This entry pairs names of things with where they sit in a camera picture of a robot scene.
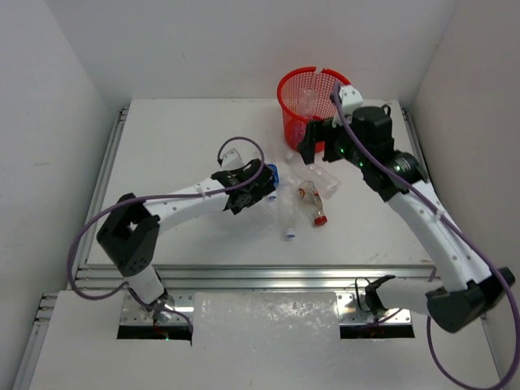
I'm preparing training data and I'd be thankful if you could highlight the aluminium side rail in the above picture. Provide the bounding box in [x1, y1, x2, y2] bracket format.
[74, 104, 131, 271]
[400, 105, 431, 180]

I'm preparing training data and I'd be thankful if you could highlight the right aluminium side rail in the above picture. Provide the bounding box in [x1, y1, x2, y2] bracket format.
[400, 105, 431, 180]

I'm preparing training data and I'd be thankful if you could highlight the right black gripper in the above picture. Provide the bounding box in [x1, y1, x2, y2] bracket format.
[297, 115, 369, 168]

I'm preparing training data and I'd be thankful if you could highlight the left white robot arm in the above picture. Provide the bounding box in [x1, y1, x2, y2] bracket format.
[97, 158, 275, 319]

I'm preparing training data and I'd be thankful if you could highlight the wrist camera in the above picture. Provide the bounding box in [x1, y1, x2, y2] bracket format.
[220, 148, 244, 171]
[339, 84, 364, 114]

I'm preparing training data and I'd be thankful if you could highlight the clear bottle white cap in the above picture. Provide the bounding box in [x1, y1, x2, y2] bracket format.
[284, 151, 340, 199]

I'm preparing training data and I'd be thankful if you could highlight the red cap clear bottle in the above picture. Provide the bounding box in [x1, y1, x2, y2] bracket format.
[297, 180, 328, 227]

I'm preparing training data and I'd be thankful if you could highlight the clear bottle blue cap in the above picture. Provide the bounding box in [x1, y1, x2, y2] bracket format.
[276, 175, 299, 241]

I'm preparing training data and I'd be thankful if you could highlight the red mesh plastic bin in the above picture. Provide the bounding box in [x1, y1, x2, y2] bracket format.
[277, 67, 350, 150]

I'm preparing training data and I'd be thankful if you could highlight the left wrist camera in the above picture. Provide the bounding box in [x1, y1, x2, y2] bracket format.
[220, 148, 244, 171]

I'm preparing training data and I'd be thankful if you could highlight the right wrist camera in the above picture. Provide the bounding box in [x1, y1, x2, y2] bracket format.
[339, 84, 364, 114]

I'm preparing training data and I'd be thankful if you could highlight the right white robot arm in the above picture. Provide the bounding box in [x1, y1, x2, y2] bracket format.
[297, 106, 505, 333]

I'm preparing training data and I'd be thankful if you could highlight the left aluminium side rail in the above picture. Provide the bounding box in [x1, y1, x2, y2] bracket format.
[74, 104, 131, 271]

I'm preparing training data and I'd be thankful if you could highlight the aluminium front rail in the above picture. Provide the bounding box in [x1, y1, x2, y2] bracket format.
[38, 263, 431, 326]

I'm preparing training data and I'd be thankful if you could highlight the blue label bottle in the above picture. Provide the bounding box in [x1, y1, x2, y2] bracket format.
[266, 163, 280, 202]

